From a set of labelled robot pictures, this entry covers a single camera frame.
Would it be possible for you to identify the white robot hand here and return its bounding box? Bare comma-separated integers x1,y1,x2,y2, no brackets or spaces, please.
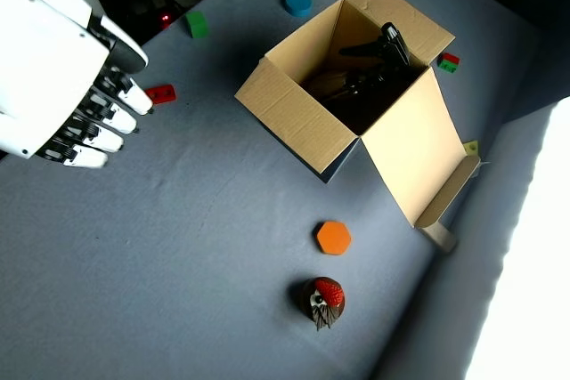
0,0,155,170

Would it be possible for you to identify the green block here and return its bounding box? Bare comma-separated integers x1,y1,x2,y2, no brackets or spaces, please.
184,10,210,39

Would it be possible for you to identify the red flat block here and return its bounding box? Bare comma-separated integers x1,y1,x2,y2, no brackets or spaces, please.
144,84,177,105

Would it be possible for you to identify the blue cylinder block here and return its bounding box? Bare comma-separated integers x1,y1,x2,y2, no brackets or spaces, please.
283,0,314,18

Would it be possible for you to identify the grey table cloth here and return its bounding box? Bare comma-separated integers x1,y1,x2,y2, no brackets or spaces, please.
0,0,558,380

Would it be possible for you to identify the orange hexagon block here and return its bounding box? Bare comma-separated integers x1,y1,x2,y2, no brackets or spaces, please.
314,220,354,256

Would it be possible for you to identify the open cardboard box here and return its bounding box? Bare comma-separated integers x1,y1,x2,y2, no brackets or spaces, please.
233,0,483,253

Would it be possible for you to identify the red and green brick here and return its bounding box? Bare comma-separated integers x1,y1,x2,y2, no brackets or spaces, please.
436,53,461,74

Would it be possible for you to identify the chocolate cake toy with strawberry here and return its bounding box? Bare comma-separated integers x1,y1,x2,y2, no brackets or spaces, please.
297,276,346,332

